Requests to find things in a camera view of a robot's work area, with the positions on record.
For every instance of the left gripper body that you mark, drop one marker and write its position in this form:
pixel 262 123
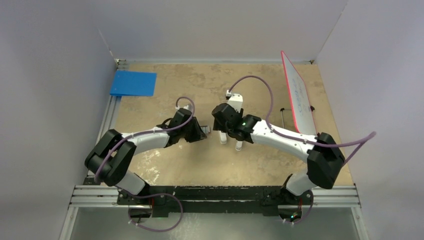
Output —
pixel 190 133

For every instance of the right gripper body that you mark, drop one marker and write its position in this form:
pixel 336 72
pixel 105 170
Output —
pixel 218 127

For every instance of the white stapler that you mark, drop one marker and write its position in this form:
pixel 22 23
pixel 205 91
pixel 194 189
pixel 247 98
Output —
pixel 223 137

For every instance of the small white staple remover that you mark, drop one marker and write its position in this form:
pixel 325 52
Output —
pixel 239 145

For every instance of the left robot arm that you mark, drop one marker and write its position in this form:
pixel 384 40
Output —
pixel 110 159

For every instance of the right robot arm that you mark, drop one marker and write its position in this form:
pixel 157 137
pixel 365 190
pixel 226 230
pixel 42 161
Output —
pixel 323 159

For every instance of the red framed whiteboard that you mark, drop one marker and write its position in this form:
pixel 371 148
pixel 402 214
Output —
pixel 296 86

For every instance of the blue plastic board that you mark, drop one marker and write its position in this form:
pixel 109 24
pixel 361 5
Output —
pixel 133 83

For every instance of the whiteboard metal stand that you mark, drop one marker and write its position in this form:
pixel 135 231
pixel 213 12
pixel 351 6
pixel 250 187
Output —
pixel 282 116

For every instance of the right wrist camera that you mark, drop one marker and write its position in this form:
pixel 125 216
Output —
pixel 235 100

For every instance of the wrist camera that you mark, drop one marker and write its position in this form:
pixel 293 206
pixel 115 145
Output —
pixel 235 100
pixel 185 108

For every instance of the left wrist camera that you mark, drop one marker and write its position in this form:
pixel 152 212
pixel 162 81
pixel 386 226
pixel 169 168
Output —
pixel 185 108

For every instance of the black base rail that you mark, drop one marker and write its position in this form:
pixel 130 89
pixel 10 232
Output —
pixel 267 200

